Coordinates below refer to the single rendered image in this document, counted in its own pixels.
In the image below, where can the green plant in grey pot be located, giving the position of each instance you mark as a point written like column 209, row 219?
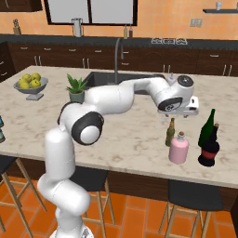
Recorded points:
column 76, row 89

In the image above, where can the teal plastic bottle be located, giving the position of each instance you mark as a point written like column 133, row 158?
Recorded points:
column 1, row 135
column 1, row 121

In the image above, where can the grey wall socket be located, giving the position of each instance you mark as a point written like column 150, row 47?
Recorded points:
column 196, row 22

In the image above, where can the white cup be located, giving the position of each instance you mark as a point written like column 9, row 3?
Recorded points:
column 218, row 5

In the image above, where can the olive green glass bottle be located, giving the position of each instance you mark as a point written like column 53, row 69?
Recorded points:
column 170, row 133

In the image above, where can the black seat wooden stool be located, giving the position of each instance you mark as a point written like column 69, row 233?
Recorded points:
column 93, row 181
column 9, row 186
column 193, row 195

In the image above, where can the pink plastic bottle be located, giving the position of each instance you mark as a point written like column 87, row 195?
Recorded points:
column 178, row 150

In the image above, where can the small grey soap dispenser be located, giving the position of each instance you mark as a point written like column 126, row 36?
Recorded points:
column 170, row 76

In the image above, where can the dark wall shelf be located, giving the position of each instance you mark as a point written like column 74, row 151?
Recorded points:
column 220, row 11

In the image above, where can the brown sauce bottle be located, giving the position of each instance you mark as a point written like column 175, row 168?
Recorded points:
column 131, row 32

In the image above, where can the olive oil bottle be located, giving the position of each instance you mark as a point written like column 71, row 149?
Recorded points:
column 125, row 32

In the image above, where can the tall green glass bottle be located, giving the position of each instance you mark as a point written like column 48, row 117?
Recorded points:
column 206, row 128

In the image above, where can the dark sink basin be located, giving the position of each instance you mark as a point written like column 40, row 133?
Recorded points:
column 102, row 79

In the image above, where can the black bottle with red band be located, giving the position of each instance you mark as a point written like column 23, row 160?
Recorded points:
column 209, row 152

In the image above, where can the dark wood island base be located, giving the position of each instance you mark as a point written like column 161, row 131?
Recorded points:
column 139, row 186

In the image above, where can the dark wood wall cupboard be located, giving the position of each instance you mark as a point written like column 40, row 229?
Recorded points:
column 20, row 4

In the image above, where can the grey metal jug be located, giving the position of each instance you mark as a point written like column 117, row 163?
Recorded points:
column 77, row 28

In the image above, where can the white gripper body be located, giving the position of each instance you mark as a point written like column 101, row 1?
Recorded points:
column 179, row 111

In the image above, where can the wooden knife block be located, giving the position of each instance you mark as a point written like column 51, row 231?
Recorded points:
column 16, row 28

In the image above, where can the grey fruit bowl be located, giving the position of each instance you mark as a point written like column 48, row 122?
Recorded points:
column 31, row 90

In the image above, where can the grey curved tap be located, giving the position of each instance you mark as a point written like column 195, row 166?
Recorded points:
column 117, row 59

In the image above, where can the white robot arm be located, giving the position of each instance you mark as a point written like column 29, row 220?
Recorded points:
column 114, row 99

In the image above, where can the hob with white grates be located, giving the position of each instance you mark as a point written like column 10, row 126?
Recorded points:
column 169, row 41

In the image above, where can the black framed window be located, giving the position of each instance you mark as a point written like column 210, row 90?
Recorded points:
column 89, row 10

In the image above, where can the dark wood cupboard run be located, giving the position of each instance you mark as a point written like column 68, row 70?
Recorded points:
column 93, row 57

